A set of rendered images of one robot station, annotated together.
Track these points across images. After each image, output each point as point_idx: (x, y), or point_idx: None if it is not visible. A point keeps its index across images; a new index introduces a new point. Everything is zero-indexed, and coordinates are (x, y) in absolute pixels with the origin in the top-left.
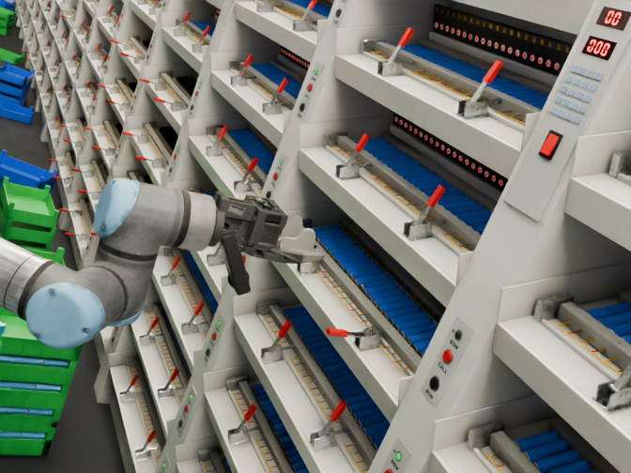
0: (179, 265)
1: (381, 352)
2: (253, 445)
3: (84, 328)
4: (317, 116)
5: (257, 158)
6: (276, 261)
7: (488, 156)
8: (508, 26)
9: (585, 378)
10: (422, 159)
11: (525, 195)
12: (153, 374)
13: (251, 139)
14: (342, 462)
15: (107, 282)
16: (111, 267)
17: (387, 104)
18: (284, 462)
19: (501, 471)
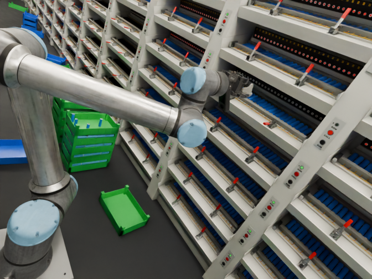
0: (145, 94)
1: (278, 128)
2: (205, 159)
3: (204, 138)
4: (228, 34)
5: (180, 51)
6: (242, 97)
7: (349, 51)
8: None
9: None
10: (274, 51)
11: None
12: (145, 135)
13: (172, 44)
14: (258, 166)
15: (200, 115)
16: (195, 108)
17: (275, 29)
18: (220, 164)
19: (350, 171)
